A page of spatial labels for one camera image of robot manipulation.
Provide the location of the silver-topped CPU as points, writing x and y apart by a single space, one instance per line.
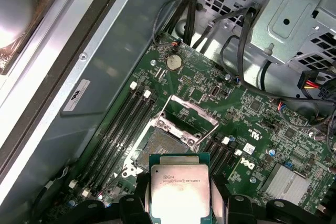
181 197

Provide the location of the green motherboard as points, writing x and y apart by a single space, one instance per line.
236 108

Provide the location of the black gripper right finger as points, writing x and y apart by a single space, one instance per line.
237 211

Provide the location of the CPU socket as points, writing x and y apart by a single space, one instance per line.
162 142

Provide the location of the silver metal drive cage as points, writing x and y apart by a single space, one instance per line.
288 24

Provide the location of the silver finned chipset heatsink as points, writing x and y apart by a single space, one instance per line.
286 184

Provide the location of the metal socket cover frame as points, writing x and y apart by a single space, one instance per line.
200 115

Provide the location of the thin metal locking lever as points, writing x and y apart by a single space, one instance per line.
208 134

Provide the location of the black open PC case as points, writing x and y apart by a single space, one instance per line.
110 58

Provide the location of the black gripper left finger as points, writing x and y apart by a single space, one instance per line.
140 203

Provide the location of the round silver coin battery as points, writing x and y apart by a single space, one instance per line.
173 62

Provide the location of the white case sticker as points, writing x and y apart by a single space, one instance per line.
77 95

